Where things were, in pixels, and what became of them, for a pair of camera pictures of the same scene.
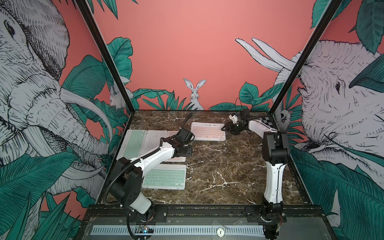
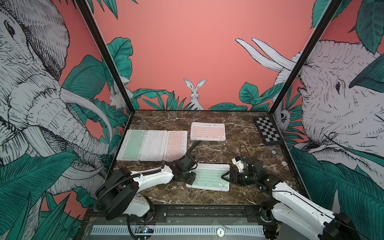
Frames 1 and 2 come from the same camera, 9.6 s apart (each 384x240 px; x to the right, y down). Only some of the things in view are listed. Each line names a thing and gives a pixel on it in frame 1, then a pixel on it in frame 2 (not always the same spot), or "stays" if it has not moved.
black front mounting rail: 211,213 stays
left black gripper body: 187,151 → 189,178
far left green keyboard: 134,144 stays
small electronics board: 143,229 stays
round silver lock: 220,232 stays
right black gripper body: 236,128 → 244,178
